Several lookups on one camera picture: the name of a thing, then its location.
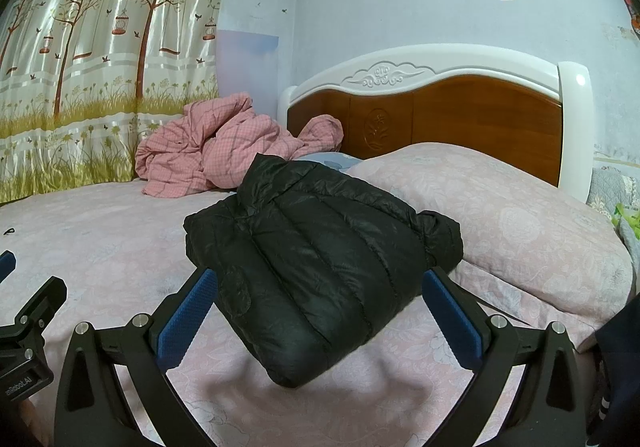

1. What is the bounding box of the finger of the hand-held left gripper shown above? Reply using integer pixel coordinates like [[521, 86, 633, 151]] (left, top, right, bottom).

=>
[[0, 250, 17, 284], [0, 276, 68, 343]]

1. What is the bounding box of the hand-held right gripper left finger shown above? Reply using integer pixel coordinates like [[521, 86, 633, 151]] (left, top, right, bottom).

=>
[[54, 268, 219, 447]]

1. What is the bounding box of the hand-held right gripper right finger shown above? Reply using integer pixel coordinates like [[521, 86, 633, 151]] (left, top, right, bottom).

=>
[[421, 266, 587, 447]]

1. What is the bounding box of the black puffer jacket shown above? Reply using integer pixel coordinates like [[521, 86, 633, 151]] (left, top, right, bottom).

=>
[[183, 153, 465, 389]]

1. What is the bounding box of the pink floral pillow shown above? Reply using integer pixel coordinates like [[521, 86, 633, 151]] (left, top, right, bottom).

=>
[[345, 142, 635, 353]]

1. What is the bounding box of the pink checked quilt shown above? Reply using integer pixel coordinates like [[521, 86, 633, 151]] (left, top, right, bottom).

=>
[[135, 93, 345, 200]]

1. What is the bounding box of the person's dark striped clothing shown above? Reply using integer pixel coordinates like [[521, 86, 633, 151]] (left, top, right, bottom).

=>
[[582, 294, 640, 447]]

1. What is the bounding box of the white and wooden headboard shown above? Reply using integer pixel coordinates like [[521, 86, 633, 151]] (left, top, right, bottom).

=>
[[277, 43, 595, 205]]

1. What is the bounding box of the light blue cloth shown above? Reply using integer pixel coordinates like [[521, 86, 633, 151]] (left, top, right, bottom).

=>
[[295, 151, 366, 172]]

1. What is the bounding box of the grey quilted cloth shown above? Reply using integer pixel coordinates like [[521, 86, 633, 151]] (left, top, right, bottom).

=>
[[586, 166, 640, 218]]

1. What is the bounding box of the green plastic bag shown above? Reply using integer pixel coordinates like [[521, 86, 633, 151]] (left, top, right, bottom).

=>
[[612, 203, 640, 233]]

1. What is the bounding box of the tree print curtain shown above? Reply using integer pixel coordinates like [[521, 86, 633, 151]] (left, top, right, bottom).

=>
[[0, 0, 238, 208]]

